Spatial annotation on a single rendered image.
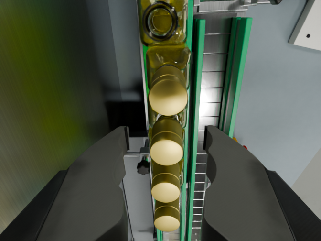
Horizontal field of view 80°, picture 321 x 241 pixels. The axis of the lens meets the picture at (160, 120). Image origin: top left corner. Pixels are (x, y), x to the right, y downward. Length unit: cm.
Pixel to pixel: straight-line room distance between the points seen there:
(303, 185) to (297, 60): 171
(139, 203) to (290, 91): 60
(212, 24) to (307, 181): 197
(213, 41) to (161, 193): 33
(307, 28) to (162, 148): 52
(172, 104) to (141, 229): 71
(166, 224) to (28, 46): 25
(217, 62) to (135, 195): 48
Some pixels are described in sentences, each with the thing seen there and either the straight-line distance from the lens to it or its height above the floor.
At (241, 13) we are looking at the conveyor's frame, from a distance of 46.
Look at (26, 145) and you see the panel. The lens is 21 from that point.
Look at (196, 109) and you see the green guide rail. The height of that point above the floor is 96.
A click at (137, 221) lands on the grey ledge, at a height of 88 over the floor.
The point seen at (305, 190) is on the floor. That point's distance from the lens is 233.
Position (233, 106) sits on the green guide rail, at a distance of 41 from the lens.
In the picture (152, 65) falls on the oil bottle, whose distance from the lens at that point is 23.
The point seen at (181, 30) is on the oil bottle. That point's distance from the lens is 23.
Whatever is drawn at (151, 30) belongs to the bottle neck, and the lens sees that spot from 18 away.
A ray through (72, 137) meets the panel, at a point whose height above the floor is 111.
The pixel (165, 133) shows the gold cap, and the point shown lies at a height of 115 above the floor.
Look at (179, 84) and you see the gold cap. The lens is 16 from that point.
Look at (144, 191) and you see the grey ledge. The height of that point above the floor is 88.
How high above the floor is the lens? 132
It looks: 61 degrees down
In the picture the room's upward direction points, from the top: 175 degrees counter-clockwise
